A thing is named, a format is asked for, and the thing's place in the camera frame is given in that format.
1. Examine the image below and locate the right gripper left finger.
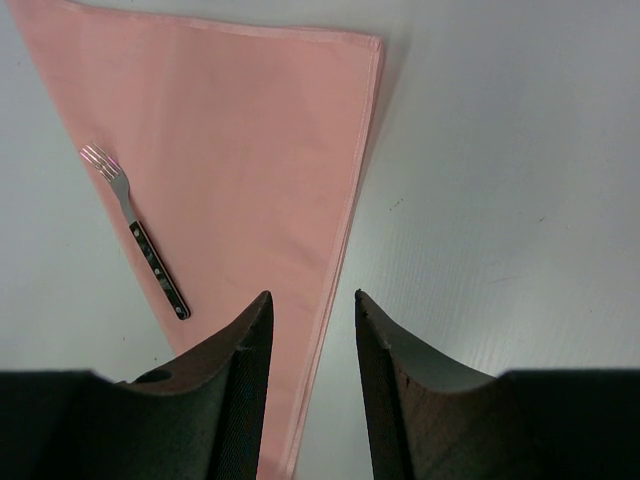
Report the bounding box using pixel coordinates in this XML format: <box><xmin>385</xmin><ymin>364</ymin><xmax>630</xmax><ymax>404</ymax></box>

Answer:
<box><xmin>1</xmin><ymin>292</ymin><xmax>273</xmax><ymax>479</ymax></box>

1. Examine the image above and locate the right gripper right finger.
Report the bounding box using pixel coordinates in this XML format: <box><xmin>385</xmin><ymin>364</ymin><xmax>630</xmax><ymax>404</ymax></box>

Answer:
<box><xmin>355</xmin><ymin>291</ymin><xmax>639</xmax><ymax>479</ymax></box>

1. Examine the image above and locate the pink cloth napkin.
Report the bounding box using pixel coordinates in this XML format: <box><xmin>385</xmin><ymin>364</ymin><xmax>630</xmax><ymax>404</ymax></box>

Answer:
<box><xmin>8</xmin><ymin>1</ymin><xmax>384</xmax><ymax>479</ymax></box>

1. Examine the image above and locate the fork with black handle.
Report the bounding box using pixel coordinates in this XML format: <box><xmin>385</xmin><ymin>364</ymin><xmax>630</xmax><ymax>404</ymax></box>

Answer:
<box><xmin>79</xmin><ymin>142</ymin><xmax>191</xmax><ymax>321</ymax></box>

